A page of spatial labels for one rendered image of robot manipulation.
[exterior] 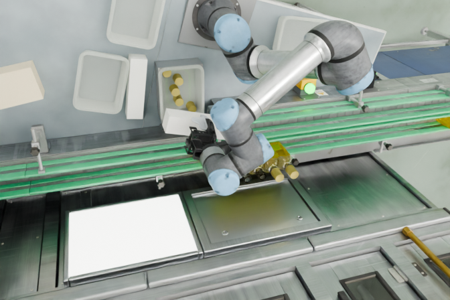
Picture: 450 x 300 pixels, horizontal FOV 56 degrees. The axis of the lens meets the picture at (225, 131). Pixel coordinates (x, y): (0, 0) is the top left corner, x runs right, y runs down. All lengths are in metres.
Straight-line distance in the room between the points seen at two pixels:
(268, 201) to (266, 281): 0.36
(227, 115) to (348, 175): 1.00
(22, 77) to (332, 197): 1.23
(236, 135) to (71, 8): 0.80
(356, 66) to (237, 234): 0.68
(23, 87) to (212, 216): 0.79
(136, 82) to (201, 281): 0.74
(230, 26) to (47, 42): 0.64
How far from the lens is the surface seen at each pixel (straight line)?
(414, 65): 2.46
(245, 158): 1.12
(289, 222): 1.57
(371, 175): 1.96
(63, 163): 1.63
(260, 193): 1.68
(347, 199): 1.79
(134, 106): 1.66
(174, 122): 1.37
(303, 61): 1.13
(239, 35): 1.45
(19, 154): 1.71
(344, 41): 1.19
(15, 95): 1.62
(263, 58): 1.45
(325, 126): 1.81
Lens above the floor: 2.31
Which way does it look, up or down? 57 degrees down
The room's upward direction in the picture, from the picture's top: 147 degrees clockwise
